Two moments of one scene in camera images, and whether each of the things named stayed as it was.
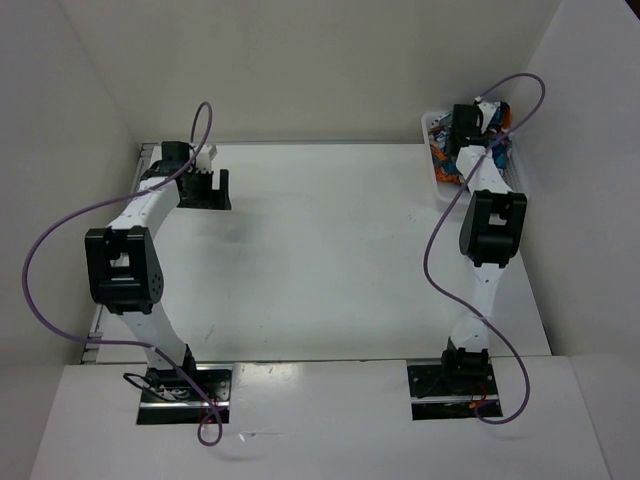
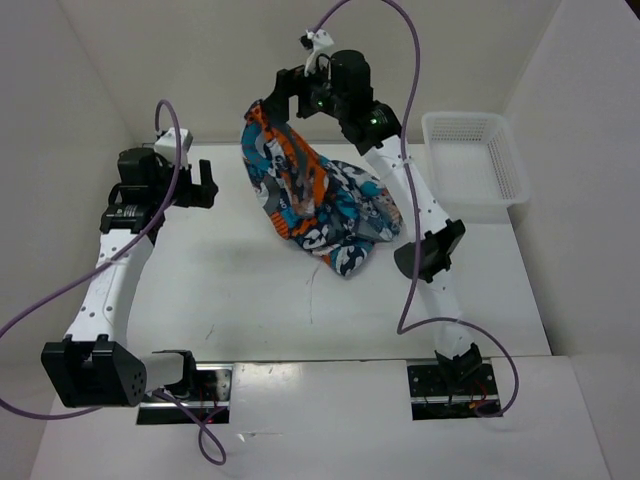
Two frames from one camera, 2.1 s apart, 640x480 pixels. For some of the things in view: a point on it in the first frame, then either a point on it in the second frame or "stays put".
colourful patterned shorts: (498, 140) → (329, 206)
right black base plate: (434, 397) stays put
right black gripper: (479, 133) → (289, 82)
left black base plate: (168, 398) stays put
